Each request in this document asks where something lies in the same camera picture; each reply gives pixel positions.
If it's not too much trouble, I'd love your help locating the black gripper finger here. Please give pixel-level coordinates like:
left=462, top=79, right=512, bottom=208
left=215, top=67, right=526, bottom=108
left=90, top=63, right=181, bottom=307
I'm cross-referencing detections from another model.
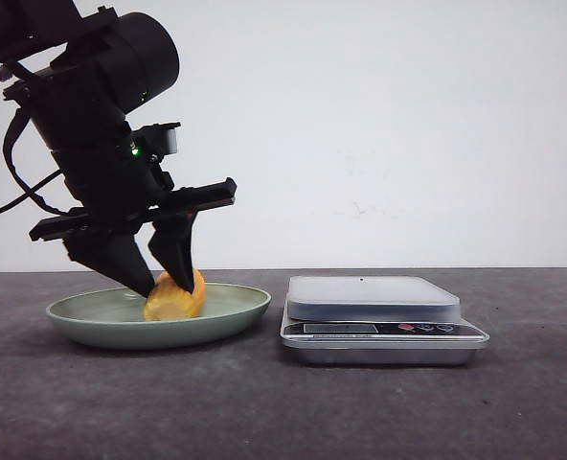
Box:
left=63, top=235, right=154, bottom=294
left=148, top=213, right=196, bottom=291

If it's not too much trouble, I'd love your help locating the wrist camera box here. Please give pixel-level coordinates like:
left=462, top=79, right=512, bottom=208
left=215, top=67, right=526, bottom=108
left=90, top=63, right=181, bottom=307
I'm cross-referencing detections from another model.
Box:
left=135, top=122, right=181, bottom=161

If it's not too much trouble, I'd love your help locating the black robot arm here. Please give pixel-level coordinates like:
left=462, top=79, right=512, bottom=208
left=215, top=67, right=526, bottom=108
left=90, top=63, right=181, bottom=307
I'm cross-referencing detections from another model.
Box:
left=0, top=1, right=237, bottom=295

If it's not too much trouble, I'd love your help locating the silver digital kitchen scale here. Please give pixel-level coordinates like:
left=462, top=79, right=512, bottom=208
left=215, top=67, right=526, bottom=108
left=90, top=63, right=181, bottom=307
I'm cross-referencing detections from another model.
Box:
left=280, top=275, right=489, bottom=365

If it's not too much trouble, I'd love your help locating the green round plate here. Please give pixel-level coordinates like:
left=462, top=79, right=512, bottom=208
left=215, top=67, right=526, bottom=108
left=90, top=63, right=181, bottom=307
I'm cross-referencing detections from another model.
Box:
left=46, top=283, right=271, bottom=350

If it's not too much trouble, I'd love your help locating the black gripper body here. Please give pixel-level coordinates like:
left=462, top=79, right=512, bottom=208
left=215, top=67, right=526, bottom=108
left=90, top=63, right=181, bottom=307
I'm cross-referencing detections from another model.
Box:
left=30, top=126, right=237, bottom=241

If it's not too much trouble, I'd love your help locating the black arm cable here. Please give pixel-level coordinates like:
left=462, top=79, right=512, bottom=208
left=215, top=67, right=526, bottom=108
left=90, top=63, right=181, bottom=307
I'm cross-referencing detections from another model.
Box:
left=0, top=107, right=81, bottom=220

